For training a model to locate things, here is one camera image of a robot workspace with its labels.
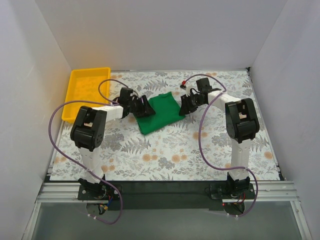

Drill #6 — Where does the purple cable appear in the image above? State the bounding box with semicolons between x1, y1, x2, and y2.
48;78;145;225
184;73;259;217

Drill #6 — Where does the green t shirt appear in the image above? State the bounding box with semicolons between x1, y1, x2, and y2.
136;91;186;135

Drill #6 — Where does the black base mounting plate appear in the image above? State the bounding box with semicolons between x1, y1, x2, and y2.
77;178;255;211

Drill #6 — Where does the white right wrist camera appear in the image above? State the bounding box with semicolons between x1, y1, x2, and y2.
179;81;193;97

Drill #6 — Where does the floral table mat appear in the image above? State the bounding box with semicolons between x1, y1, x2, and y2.
49;70;280;181

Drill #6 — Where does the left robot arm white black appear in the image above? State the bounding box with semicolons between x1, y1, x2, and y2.
70;87;156;200

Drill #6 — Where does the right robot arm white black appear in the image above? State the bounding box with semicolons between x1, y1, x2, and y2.
179;73;260;200

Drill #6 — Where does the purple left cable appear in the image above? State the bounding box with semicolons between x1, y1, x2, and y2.
48;78;145;225

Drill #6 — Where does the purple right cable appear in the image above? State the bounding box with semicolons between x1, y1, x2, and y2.
184;73;259;217

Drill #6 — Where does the yellow plastic tray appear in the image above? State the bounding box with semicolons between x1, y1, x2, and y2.
61;66;112;124

